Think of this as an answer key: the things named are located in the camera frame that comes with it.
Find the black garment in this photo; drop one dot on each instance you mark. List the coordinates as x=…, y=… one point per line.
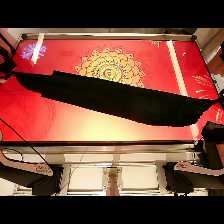
x=126, y=100

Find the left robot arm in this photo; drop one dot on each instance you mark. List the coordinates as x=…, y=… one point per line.
x=45, y=183

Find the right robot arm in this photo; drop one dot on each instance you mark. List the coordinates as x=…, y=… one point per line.
x=196, y=168

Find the silver frame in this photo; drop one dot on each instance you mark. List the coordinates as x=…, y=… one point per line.
x=110, y=157

